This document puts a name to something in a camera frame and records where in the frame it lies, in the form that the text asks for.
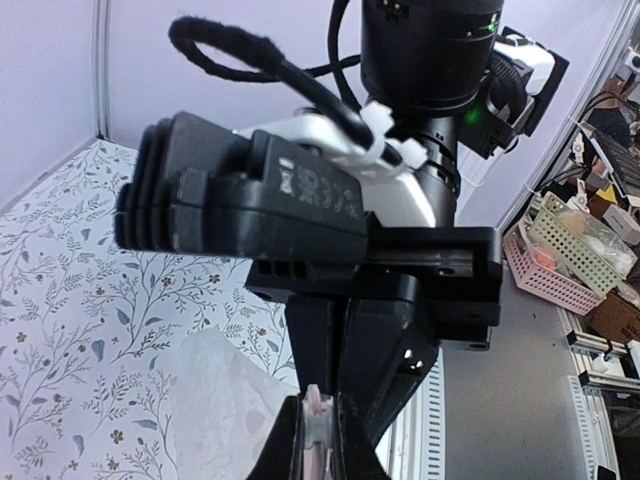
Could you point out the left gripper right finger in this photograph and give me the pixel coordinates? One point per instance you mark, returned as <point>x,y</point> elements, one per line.
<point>353,454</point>

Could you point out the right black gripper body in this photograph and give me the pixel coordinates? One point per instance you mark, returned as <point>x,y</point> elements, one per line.
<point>342,275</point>

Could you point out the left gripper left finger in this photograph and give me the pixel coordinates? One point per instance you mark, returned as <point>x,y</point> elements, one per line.
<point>281,457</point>

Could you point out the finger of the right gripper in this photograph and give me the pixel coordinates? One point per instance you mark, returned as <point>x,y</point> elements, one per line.
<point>390,348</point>
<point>315,328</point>

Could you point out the clear zip top bag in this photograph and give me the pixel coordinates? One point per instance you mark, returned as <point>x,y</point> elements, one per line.
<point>224,407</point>

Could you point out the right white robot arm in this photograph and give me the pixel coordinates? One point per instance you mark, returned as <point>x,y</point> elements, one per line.
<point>451,76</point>

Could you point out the pink perforated background basket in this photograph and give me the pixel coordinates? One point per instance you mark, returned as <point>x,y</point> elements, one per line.
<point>538,273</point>

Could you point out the green perforated basket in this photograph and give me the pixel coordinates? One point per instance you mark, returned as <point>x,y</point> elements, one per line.
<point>586,247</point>

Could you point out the front aluminium rail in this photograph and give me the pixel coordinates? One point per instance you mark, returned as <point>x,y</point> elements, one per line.
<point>417,437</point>

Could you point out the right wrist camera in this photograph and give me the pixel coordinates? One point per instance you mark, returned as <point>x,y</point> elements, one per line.
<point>198,188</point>

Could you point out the left aluminium frame post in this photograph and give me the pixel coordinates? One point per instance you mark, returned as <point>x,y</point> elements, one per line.
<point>100,67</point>

